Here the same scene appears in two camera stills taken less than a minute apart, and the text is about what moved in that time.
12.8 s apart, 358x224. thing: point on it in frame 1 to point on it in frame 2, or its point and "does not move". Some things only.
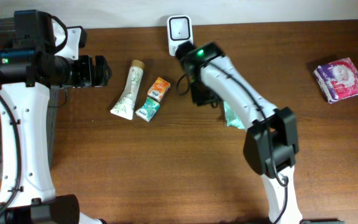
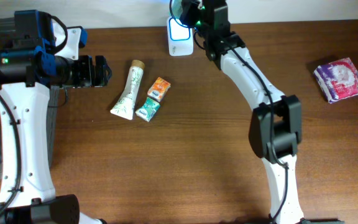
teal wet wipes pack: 231,117 to 176,9
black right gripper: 202,97 to 184,11
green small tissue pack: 147,111 does not move
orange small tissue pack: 158,89 does not move
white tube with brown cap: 123,107 does not move
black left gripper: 84,79 does not move
